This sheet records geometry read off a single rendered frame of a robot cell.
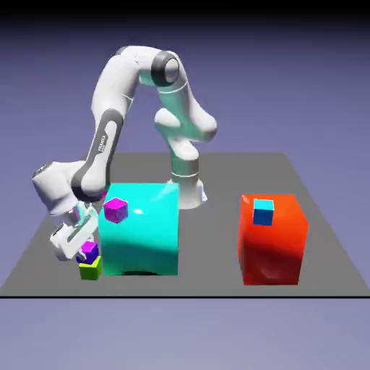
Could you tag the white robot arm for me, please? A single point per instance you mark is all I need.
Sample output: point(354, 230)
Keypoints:
point(115, 86)

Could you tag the small lime green cube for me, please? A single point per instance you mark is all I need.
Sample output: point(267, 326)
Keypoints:
point(90, 271)

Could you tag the small blue cube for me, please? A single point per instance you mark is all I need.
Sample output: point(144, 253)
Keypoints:
point(263, 212)

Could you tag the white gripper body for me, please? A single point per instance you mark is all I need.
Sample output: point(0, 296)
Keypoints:
point(72, 237)

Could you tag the small purple cube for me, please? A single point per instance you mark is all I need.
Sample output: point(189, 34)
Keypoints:
point(89, 252)

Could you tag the small magenta cube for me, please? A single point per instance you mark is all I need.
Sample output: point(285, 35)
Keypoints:
point(116, 210)

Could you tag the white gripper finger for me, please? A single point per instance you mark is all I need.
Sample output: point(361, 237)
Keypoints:
point(82, 255)

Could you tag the large red-orange box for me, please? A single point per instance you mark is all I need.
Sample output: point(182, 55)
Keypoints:
point(271, 240)

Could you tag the large cyan box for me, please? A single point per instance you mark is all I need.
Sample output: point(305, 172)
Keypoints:
point(140, 231)

